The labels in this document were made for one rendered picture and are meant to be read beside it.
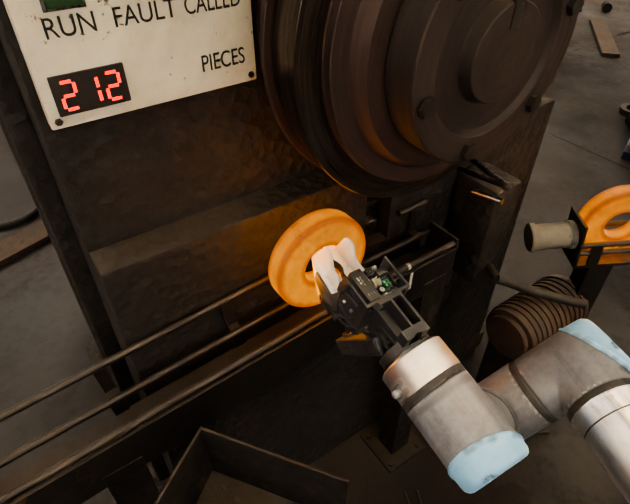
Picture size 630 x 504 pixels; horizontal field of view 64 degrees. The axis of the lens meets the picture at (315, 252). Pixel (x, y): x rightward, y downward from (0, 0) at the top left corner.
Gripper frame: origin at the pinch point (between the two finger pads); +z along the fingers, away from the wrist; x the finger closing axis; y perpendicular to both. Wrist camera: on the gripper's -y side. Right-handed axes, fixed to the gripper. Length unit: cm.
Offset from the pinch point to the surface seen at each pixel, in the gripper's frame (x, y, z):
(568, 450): -65, -73, -50
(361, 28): -2.9, 30.9, 5.6
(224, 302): 12.8, -12.0, 4.5
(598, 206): -58, -5, -13
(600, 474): -66, -71, -58
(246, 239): 7.2, -3.3, 8.4
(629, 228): -66, -10, -19
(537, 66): -28.8, 24.8, -1.4
